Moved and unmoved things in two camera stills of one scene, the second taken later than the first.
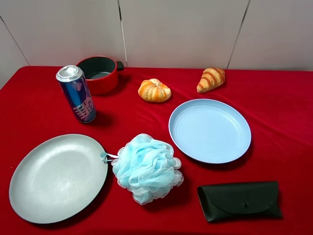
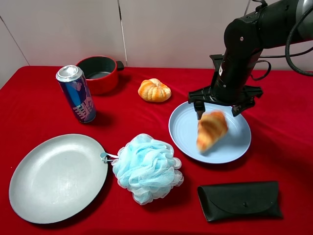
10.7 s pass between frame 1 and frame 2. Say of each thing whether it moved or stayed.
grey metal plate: stayed
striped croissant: moved
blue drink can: stayed
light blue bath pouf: stayed
